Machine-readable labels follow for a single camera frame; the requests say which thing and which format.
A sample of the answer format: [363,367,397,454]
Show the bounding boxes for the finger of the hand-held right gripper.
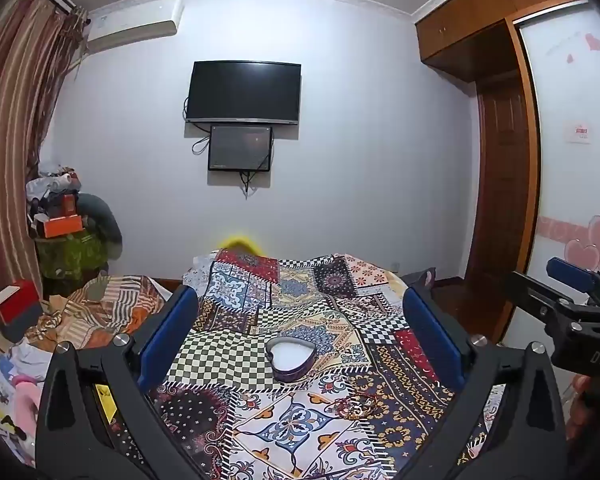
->
[510,270,588,327]
[546,257,600,307]

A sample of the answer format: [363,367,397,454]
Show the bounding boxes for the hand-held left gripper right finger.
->
[395,287,568,480]

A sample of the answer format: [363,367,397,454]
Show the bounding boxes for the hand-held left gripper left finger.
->
[35,285,221,480]

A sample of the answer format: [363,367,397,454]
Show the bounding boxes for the purple heart-shaped tin box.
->
[265,336,315,383]

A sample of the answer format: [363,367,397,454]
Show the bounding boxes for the person's right hand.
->
[564,374,597,443]

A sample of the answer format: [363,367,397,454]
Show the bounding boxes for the dark purple cloth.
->
[405,269,437,289]

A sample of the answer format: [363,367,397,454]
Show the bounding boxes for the orange striped blanket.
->
[27,272,170,352]

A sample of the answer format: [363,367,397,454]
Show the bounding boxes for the white heart-decal sliding door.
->
[512,10,600,283]

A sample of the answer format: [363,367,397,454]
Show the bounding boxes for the brown wooden door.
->
[475,80,532,287]

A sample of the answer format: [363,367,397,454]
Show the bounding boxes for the yellow object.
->
[220,234,262,254]

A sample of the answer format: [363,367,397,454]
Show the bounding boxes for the red door sticker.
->
[564,121,594,145]

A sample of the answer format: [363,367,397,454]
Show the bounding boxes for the red box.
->
[0,280,43,327]

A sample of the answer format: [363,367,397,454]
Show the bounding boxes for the orange box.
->
[42,215,84,239]

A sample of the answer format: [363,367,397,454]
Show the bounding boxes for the colourful patchwork blanket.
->
[110,247,511,480]

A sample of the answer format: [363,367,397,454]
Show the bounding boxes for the cartoon print bedsheet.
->
[0,339,52,463]

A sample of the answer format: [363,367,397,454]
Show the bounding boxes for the pile of clutter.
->
[26,162,84,222]

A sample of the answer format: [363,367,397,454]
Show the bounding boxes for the wooden overhead cabinet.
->
[414,0,588,82]

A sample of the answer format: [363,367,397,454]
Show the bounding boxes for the brown striped curtain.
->
[0,0,90,343]

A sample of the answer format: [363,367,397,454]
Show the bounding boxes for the white air conditioner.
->
[86,0,185,53]

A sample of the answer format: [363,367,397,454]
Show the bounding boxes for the black television cable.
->
[182,94,212,157]

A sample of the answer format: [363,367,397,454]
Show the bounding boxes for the small black wall monitor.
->
[207,125,273,172]

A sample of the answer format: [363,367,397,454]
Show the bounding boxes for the black wall television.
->
[186,61,302,126]

